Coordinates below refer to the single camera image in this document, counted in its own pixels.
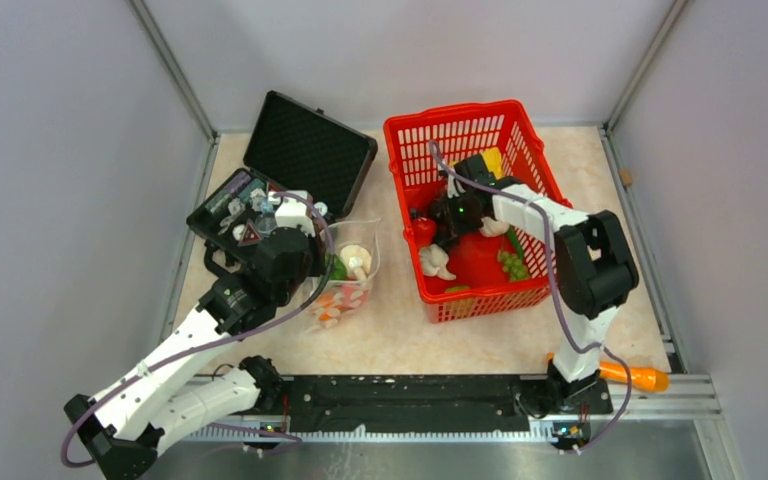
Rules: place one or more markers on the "orange fruit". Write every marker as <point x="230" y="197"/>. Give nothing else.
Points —
<point x="332" y="305"/>

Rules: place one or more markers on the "green grape bunch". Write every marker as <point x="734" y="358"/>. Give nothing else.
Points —
<point x="512" y="266"/>

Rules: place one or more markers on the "orange handled tool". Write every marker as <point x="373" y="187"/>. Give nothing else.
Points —
<point x="643" y="378"/>

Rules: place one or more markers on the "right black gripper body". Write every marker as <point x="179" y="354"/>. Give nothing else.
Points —
<point x="460" y="218"/>

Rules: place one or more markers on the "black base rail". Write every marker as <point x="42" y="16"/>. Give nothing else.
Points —
<point x="414" y="405"/>

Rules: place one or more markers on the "red plastic basket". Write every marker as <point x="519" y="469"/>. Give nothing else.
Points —
<point x="460" y="272"/>

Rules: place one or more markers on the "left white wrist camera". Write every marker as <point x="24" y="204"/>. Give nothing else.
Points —
<point x="294" y="209"/>

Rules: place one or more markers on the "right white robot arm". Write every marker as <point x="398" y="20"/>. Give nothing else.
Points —
<point x="590" y="268"/>

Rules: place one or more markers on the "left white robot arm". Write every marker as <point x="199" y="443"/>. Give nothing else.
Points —
<point x="124" y="428"/>

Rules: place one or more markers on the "clear zip top bag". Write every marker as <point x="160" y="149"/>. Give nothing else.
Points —
<point x="361" y="232"/>

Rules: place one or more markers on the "white mushroom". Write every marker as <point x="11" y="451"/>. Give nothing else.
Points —
<point x="434" y="263"/>
<point x="357" y="261"/>

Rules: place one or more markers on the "green bell pepper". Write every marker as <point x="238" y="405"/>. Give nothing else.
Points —
<point x="338" y="269"/>

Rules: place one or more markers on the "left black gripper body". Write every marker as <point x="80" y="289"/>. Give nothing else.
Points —
<point x="314" y="266"/>

